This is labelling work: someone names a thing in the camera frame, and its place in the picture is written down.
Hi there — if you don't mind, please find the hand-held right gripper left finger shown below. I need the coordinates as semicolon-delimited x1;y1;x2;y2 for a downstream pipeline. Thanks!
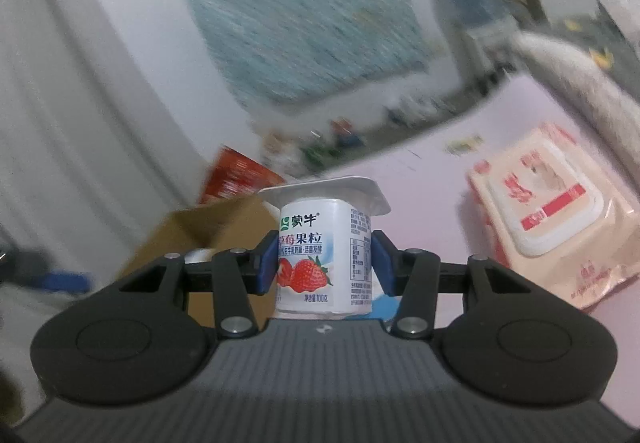
119;232;279;339

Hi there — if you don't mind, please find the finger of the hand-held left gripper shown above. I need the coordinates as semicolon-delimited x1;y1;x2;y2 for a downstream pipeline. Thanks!
0;243;97;298

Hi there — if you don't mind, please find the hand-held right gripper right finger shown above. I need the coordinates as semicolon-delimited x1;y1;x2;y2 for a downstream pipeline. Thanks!
371;230;529;339

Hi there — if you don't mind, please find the white strawberry yogurt cup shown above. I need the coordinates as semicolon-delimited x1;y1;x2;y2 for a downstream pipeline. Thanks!
257;175;392;321

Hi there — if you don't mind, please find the brown cardboard box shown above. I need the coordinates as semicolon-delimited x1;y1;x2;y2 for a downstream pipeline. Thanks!
119;194;283;326

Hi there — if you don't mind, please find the red packet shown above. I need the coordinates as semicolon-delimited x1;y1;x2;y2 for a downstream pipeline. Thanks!
199;144;285;208

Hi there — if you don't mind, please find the peach wet wipes pack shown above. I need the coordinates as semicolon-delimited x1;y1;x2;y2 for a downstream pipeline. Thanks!
466;122;640;313

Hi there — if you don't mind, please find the teal patterned mat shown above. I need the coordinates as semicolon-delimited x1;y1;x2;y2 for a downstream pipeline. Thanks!
179;0;432;112

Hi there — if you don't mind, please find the striped white blanket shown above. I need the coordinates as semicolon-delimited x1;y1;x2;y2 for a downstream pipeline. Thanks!
517;32;640;144

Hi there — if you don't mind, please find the grey blanket with yellow stars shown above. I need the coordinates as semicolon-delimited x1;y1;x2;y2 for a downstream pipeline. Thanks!
550;0;640;104

